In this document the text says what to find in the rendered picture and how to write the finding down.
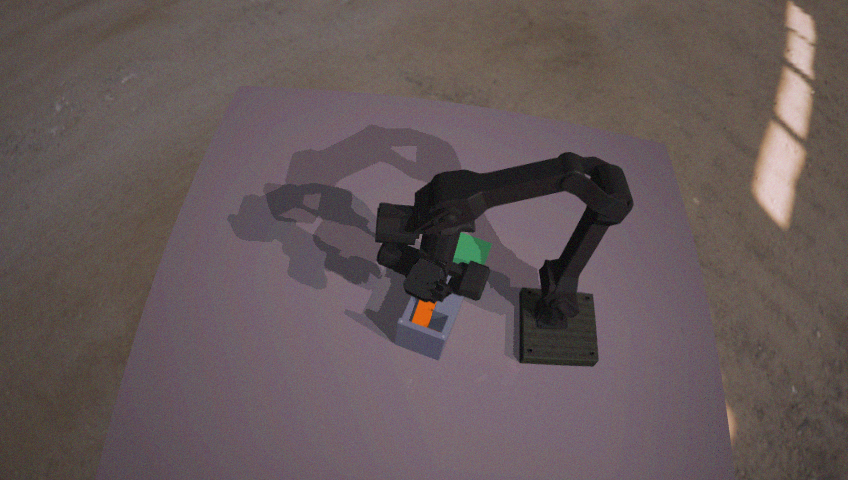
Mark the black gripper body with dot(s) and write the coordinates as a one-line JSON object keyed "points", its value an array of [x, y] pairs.
{"points": [[470, 278]]}

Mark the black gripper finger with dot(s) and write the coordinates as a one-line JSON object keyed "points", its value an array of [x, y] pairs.
{"points": [[403, 272], [453, 289]]}

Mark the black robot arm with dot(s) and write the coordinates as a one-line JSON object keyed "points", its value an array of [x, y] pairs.
{"points": [[450, 203]]}

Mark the orange l-shaped part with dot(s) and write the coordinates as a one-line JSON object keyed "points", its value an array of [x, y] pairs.
{"points": [[423, 313]]}

